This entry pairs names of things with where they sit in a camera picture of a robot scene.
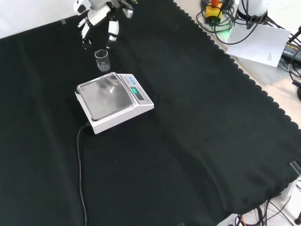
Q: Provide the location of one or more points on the clear tape strip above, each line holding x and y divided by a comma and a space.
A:
295, 167

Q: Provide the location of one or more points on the black bench cloth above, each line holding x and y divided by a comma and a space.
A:
164, 141

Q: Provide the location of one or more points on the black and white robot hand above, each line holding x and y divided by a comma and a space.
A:
98, 11

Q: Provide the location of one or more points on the white paper sheet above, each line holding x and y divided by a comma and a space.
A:
261, 44

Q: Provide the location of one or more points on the grey tape strip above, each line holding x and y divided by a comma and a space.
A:
63, 21

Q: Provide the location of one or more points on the small clear glass beaker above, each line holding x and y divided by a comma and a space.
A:
102, 60

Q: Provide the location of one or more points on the white electronic balance steel pan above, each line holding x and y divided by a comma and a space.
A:
110, 99

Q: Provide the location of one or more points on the black tripod leg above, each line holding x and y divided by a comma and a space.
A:
295, 35

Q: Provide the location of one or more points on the black power adapter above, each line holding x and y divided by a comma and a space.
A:
291, 52

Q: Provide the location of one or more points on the yellow stop button box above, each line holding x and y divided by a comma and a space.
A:
213, 13

